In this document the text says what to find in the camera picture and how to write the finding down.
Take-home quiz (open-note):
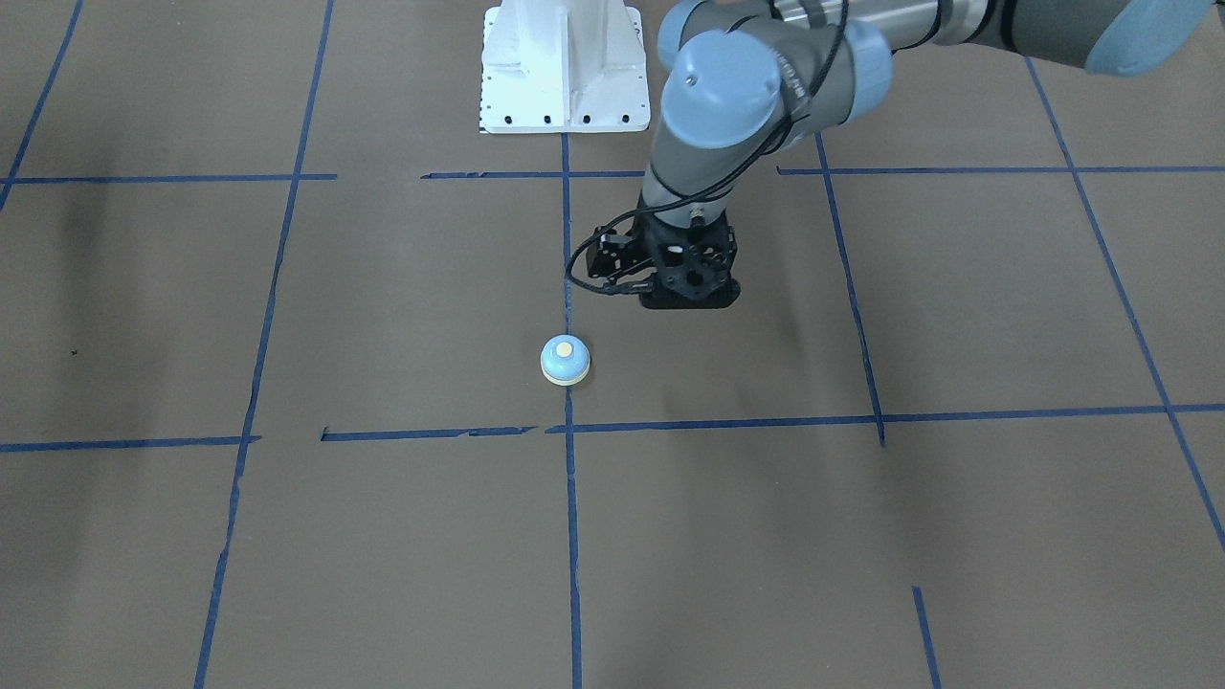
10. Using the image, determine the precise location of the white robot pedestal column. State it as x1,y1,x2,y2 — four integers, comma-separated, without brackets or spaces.
479,1,650,135

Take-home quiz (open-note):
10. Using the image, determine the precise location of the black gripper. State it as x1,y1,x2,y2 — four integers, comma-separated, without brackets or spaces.
637,213,741,310

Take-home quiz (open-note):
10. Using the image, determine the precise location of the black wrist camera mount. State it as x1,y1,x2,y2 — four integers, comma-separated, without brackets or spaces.
583,228,655,295

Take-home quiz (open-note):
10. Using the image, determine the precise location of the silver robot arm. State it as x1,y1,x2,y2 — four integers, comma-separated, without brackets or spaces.
587,1,1209,310

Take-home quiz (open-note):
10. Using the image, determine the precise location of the white and blue bell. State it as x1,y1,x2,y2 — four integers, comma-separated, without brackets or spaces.
540,333,590,387

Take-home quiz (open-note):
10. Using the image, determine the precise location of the brown paper table cover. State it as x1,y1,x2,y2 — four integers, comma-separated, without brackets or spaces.
2,1,1223,688

